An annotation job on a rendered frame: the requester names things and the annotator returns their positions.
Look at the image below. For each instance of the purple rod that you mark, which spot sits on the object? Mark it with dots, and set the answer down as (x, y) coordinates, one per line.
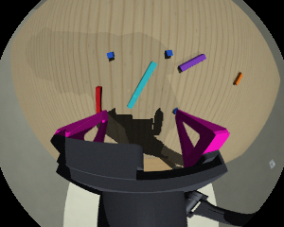
(184, 66)

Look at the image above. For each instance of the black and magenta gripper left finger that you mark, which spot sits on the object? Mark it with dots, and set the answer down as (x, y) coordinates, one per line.
(78, 129)

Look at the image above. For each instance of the red rod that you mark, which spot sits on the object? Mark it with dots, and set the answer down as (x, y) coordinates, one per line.
(98, 98)

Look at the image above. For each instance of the turquoise rod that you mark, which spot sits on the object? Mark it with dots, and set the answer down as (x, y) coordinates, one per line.
(141, 84)

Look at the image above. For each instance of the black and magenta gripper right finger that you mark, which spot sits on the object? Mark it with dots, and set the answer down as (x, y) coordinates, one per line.
(212, 137)

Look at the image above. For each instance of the orange rod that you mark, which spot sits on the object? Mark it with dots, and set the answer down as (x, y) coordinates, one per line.
(237, 80)

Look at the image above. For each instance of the small blue cube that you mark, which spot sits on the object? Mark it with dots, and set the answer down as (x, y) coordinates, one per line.
(169, 53)
(110, 55)

